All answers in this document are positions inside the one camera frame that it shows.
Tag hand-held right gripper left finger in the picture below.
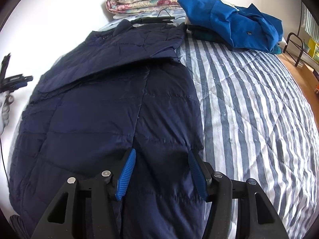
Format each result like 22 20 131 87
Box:
31 149 137 239

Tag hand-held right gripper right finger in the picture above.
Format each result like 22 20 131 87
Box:
188 151 289 239

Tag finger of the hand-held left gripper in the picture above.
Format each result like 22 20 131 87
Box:
14 74 34 88

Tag navy puffer coat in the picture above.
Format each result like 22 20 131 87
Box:
9 19 209 239

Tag folded dark green clothes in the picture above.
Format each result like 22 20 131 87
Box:
186 24 235 48

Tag black clothes hanger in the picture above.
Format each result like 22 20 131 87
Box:
130 9 186 26

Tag blue white striped blanket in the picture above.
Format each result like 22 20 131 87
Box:
98 7 319 239

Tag dark grey cloth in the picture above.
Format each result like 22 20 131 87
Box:
9 215 28 239

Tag blue fleece jacket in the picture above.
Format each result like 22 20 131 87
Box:
177 0 285 53

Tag black metal rack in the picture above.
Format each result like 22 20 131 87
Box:
285 32 307 68

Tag yellow green box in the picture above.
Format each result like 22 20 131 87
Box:
307 37 319 64

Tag black cable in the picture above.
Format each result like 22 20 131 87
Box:
0 134 11 182

